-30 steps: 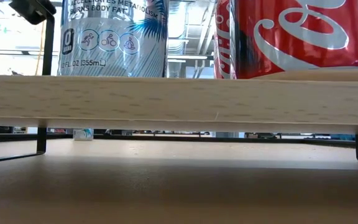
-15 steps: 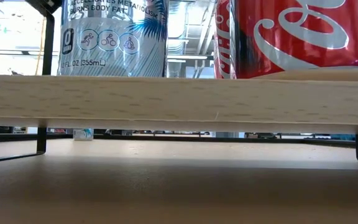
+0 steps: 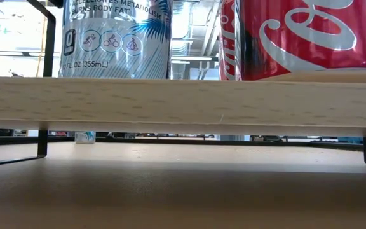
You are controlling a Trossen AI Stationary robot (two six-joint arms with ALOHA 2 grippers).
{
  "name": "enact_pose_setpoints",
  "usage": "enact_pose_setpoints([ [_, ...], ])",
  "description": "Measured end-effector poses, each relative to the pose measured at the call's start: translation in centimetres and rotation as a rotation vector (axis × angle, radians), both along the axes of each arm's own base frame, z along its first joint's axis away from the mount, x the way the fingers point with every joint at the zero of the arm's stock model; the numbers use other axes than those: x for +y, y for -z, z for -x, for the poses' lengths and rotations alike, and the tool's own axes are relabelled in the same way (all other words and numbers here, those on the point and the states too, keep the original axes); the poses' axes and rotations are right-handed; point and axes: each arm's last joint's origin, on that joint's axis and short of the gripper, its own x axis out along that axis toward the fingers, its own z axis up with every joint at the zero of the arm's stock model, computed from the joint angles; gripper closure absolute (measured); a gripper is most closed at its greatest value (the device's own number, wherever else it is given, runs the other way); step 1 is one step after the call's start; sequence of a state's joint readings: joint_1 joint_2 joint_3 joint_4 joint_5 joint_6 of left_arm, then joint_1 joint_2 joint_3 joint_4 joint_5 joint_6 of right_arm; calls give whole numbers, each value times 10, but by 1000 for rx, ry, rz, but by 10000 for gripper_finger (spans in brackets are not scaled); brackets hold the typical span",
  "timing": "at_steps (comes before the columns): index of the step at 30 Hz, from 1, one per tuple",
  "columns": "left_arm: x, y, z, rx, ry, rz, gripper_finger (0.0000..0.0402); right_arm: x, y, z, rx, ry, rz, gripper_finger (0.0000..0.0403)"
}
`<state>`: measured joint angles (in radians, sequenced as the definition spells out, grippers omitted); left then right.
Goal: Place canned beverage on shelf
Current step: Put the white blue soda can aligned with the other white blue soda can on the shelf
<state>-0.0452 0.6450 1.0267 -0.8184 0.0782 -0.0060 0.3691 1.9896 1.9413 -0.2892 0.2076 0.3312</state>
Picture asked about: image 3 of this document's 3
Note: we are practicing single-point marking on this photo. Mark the wooden tray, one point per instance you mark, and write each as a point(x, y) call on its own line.
point(183, 101)

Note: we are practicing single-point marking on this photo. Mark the red cola can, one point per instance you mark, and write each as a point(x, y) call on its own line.
point(313, 47)
point(227, 47)

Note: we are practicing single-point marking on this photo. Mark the black aluminium table frame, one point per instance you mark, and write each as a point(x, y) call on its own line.
point(17, 141)

